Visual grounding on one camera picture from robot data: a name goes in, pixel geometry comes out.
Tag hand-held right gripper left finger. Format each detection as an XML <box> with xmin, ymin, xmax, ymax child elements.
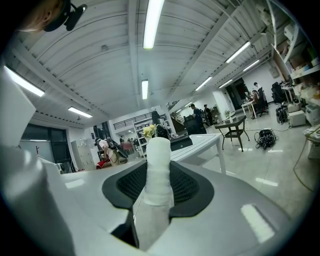
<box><xmin>60</xmin><ymin>160</ymin><xmax>148</xmax><ymax>249</ymax></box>

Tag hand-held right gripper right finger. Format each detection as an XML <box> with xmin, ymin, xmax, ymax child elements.
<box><xmin>147</xmin><ymin>161</ymin><xmax>296</xmax><ymax>256</ymax></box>

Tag white towel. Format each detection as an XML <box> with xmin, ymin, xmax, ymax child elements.
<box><xmin>142</xmin><ymin>136</ymin><xmax>175</xmax><ymax>207</ymax></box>

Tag black box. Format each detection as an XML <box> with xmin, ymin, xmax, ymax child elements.
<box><xmin>169</xmin><ymin>134</ymin><xmax>194</xmax><ymax>152</ymax></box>

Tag white shelving unit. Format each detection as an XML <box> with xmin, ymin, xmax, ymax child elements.
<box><xmin>266</xmin><ymin>0</ymin><xmax>320</xmax><ymax>161</ymax></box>
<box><xmin>133</xmin><ymin>114</ymin><xmax>174</xmax><ymax>158</ymax></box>

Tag white lockers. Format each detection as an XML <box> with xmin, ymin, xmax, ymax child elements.
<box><xmin>71</xmin><ymin>138</ymin><xmax>97</xmax><ymax>171</ymax></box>

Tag red chair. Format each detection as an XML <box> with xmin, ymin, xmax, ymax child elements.
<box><xmin>121</xmin><ymin>141</ymin><xmax>134</xmax><ymax>154</ymax></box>

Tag yellow artificial flowers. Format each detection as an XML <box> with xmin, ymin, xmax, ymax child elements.
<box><xmin>142</xmin><ymin>124</ymin><xmax>157</xmax><ymax>139</ymax></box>

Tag black office chair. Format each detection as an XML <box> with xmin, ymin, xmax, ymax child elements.
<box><xmin>183</xmin><ymin>114</ymin><xmax>208</xmax><ymax>136</ymax></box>

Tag dark mesh side table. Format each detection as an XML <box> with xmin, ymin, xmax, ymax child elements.
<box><xmin>215</xmin><ymin>115</ymin><xmax>251</xmax><ymax>152</ymax></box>

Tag staircase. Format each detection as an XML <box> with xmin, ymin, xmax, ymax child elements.
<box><xmin>169</xmin><ymin>99</ymin><xmax>187</xmax><ymax>134</ymax></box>

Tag white equipment case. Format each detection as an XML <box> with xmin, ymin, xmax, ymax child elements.
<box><xmin>288</xmin><ymin>109</ymin><xmax>307</xmax><ymax>128</ymax></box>

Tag row of ceiling tube lights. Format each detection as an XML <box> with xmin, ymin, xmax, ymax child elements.
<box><xmin>3</xmin><ymin>0</ymin><xmax>261</xmax><ymax>119</ymax></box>

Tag person's face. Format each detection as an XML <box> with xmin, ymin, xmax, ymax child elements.
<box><xmin>17</xmin><ymin>0</ymin><xmax>65</xmax><ymax>33</ymax></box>

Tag pile of black cables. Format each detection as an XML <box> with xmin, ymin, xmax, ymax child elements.
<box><xmin>254</xmin><ymin>128</ymin><xmax>279</xmax><ymax>151</ymax></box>

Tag black head-mounted camera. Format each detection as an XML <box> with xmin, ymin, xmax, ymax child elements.
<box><xmin>43</xmin><ymin>0</ymin><xmax>89</xmax><ymax>32</ymax></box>

